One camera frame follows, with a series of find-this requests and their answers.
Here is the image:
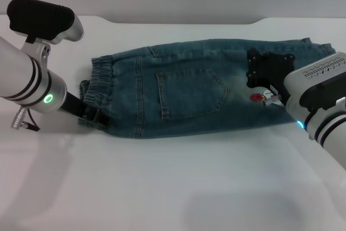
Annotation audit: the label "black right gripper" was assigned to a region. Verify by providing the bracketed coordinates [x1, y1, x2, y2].
[245, 48, 296, 100]

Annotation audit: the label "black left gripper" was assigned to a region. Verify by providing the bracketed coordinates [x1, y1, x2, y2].
[57, 91, 112, 129]

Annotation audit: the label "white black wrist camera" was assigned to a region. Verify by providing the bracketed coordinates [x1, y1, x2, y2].
[282, 51, 346, 113]

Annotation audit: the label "cable with silver connector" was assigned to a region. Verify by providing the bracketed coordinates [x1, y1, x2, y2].
[262, 87, 288, 110]

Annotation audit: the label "blue denim shorts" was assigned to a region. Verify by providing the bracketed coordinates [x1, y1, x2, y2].
[78, 37, 336, 140]

